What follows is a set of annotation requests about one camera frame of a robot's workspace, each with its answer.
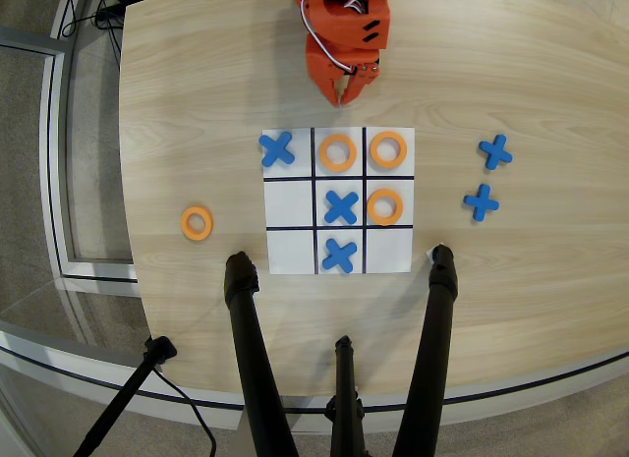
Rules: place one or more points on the white tic-tac-toe grid sheet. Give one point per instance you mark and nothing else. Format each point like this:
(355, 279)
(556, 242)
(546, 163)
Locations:
(290, 201)

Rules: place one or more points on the small white tape piece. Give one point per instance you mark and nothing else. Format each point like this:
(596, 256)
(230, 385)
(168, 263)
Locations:
(429, 254)

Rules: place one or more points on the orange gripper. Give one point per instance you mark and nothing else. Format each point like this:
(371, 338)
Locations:
(321, 66)

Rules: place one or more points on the thin black stand leg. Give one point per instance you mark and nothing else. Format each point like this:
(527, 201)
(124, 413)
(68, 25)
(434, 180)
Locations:
(123, 393)

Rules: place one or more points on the black tripod leg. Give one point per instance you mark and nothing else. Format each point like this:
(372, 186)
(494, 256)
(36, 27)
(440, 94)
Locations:
(346, 393)
(250, 339)
(430, 339)

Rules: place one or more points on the blue foam cross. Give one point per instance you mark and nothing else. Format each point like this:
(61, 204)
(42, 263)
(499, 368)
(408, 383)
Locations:
(495, 152)
(277, 149)
(339, 255)
(341, 207)
(481, 202)

